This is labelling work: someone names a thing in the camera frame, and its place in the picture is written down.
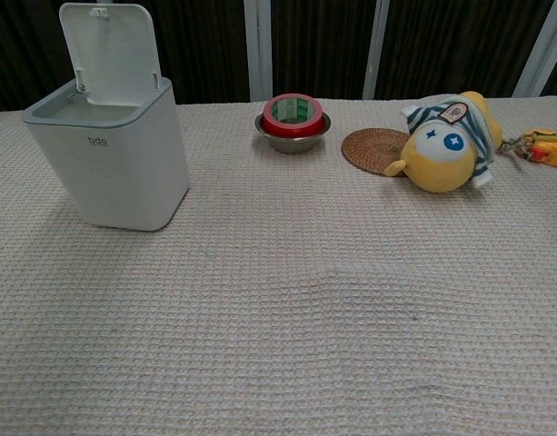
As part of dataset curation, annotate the round woven rattan coaster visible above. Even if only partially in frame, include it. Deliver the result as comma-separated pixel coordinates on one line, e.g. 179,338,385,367
341,128,413,173

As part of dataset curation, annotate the red adhesive tape roll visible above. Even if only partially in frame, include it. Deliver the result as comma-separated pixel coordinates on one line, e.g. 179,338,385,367
262,94,325,137

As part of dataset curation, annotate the yellow toy keychain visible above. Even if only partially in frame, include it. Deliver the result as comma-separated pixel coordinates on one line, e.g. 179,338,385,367
498,129,557,168

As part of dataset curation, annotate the stainless steel bowl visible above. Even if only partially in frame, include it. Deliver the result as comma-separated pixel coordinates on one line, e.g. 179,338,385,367
254,112,332,156

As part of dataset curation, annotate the yellow plush toy striped shirt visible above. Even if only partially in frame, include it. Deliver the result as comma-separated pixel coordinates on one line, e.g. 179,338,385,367
383,90,504,194

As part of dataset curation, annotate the beige woven tablecloth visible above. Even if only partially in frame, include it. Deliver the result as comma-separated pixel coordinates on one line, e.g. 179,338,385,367
0,95,557,436

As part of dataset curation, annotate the white metal frame post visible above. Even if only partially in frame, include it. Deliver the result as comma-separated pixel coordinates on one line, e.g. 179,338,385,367
513,0,557,97
362,0,392,101
243,0,274,102

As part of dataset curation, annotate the white square container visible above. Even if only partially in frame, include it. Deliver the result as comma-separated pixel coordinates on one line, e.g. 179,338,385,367
22,2,192,232

